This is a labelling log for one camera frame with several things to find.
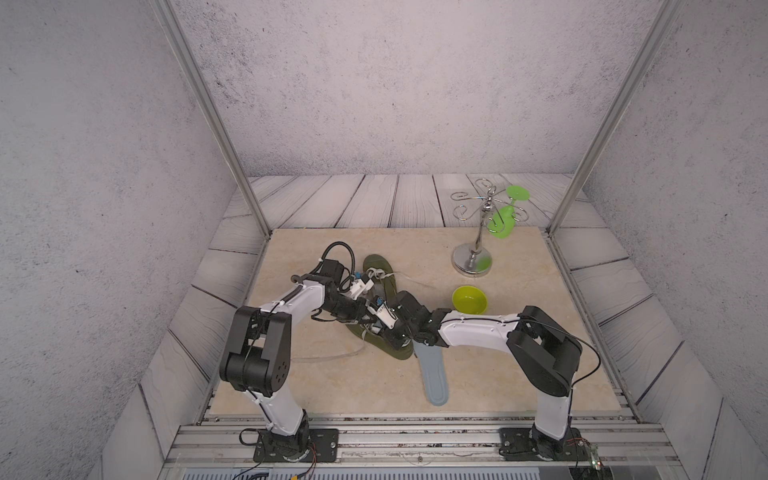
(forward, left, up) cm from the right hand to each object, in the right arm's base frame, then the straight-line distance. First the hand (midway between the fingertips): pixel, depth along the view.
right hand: (381, 332), depth 88 cm
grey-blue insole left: (-10, -15, -5) cm, 18 cm away
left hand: (+2, +1, +3) cm, 4 cm away
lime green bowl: (+13, -28, -3) cm, 31 cm away
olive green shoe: (-4, 0, +1) cm, 4 cm away
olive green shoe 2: (+21, +1, +2) cm, 21 cm away
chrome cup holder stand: (+30, -34, +21) cm, 50 cm away
